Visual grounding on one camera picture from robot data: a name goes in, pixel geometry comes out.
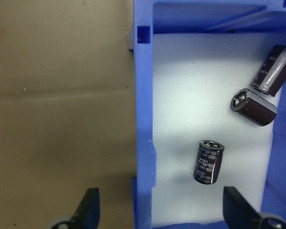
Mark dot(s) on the blue plastic storage bin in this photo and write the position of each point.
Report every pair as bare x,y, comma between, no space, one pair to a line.
144,95

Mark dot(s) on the black terminal block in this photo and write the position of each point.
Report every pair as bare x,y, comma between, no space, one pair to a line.
208,162

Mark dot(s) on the black cylindrical capacitor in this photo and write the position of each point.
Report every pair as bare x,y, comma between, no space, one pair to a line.
274,69
255,108

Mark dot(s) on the white foam liner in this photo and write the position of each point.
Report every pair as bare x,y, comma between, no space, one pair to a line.
193,95

